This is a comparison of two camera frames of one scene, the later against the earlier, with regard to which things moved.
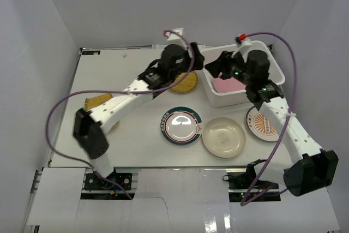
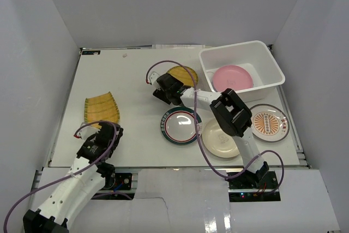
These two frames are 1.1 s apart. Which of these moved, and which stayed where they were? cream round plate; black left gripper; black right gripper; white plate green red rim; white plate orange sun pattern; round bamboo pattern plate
Moved: black left gripper; black right gripper
Stayed: cream round plate; round bamboo pattern plate; white plate green red rim; white plate orange sun pattern
